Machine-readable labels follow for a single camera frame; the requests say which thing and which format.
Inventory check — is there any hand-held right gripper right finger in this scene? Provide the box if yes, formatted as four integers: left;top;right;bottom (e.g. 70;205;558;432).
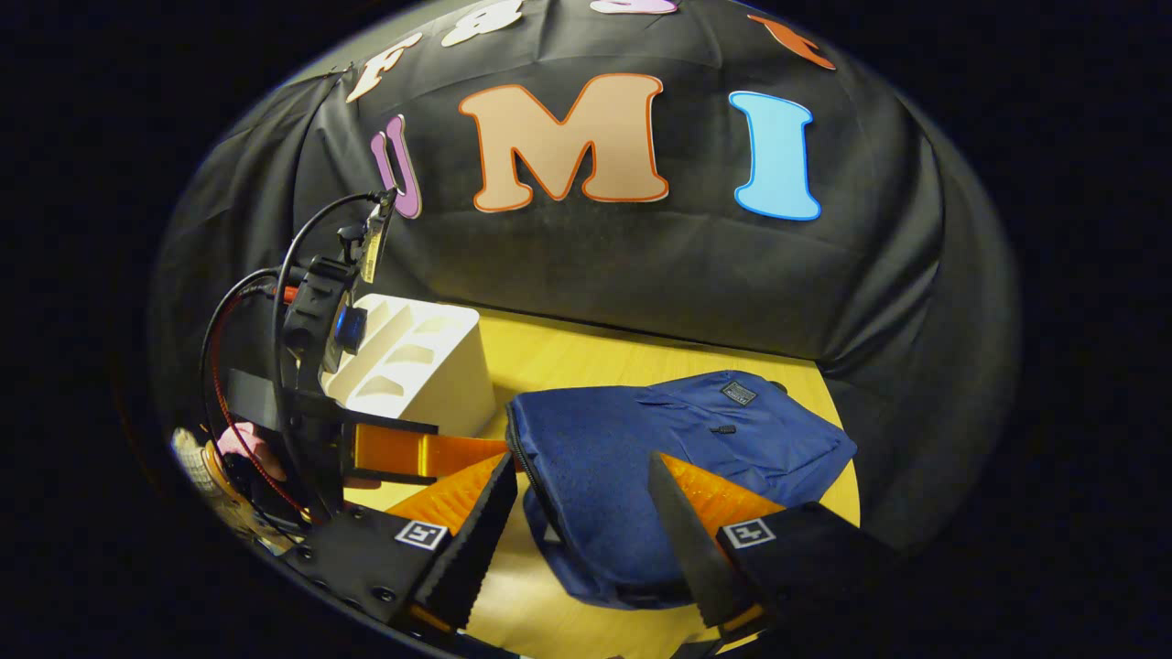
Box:
648;451;903;642

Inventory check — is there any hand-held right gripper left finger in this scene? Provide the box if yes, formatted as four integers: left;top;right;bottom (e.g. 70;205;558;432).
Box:
284;451;518;632

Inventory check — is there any white plastic bookshelf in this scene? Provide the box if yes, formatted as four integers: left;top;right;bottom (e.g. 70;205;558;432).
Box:
320;293;498;438

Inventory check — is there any blue schoolbag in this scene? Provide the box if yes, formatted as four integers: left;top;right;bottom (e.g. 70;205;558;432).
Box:
505;369;859;610

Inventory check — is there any black backdrop cloth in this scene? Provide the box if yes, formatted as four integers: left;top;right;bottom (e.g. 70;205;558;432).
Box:
151;0;1022;559

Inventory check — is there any long black cable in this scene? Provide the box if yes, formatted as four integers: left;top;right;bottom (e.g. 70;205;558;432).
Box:
271;189;387;518

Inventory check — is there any short black cable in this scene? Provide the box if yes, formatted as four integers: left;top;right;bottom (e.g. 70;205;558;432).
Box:
199;268;283;440

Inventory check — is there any red cable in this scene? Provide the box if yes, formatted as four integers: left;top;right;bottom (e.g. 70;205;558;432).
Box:
210;286;310;520

